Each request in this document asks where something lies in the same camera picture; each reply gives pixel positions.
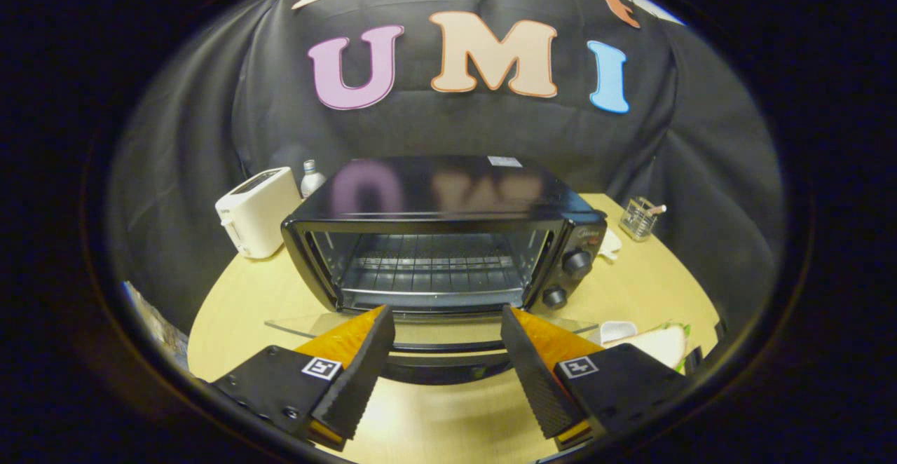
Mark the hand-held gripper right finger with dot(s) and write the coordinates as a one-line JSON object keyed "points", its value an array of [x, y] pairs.
{"points": [[536, 373]]}

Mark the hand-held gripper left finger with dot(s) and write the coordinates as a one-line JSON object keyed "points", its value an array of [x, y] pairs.
{"points": [[361, 373]]}

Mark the sandwich with lettuce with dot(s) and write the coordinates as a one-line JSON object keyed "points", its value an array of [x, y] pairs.
{"points": [[659, 343]]}

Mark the black toaster oven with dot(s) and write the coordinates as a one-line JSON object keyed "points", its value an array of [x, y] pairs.
{"points": [[448, 194]]}

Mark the white pop-up toaster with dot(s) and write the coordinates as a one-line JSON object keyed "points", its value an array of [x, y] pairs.
{"points": [[256, 212]]}

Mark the white rectangular tray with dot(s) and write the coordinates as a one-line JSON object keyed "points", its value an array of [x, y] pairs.
{"points": [[617, 329]]}

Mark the white napkin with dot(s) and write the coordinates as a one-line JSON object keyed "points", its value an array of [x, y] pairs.
{"points": [[610, 245]]}

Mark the black table clamp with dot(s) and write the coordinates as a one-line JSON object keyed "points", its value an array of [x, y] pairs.
{"points": [[692, 360], [719, 331]]}

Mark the clear plastic holder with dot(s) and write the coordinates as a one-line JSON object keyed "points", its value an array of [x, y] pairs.
{"points": [[636, 222]]}

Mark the black backdrop cloth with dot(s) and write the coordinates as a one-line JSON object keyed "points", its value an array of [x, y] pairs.
{"points": [[490, 127]]}

